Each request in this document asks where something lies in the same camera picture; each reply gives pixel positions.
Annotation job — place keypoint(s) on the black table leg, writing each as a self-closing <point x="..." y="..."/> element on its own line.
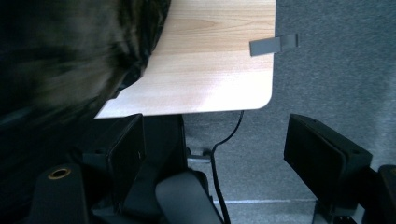
<point x="165" y="140"/>

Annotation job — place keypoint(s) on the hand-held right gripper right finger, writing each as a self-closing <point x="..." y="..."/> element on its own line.
<point x="323" y="165"/>

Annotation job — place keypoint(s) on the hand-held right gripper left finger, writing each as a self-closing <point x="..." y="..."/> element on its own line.
<point x="124" y="161"/>

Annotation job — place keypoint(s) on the black plastic garbage bag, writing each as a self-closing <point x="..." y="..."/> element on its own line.
<point x="68" y="53"/>

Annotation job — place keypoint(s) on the grey metal clamp bracket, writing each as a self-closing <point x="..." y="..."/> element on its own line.
<point x="267" y="45"/>

